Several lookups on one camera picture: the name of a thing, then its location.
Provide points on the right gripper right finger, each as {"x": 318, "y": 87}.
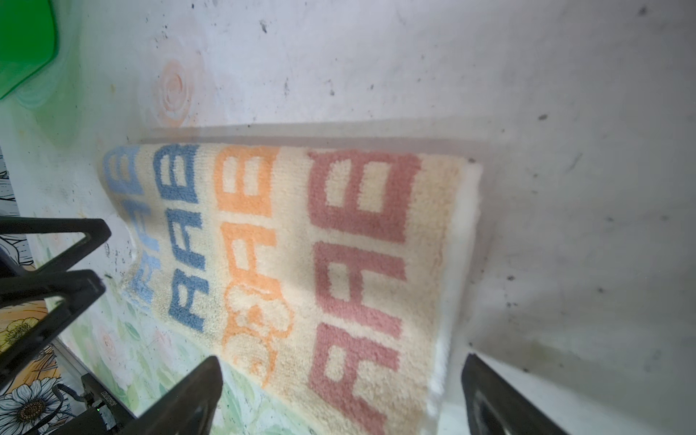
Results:
{"x": 496, "y": 407}

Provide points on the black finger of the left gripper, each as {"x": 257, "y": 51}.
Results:
{"x": 78, "y": 289}
{"x": 95, "y": 233}

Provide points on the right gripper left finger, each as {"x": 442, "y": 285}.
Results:
{"x": 188, "y": 408}

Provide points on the striped rabbit text towel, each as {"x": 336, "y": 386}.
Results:
{"x": 331, "y": 278}

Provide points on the green plastic basket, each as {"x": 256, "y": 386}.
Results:
{"x": 28, "y": 40}

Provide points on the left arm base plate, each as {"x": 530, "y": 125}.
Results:
{"x": 99, "y": 411}

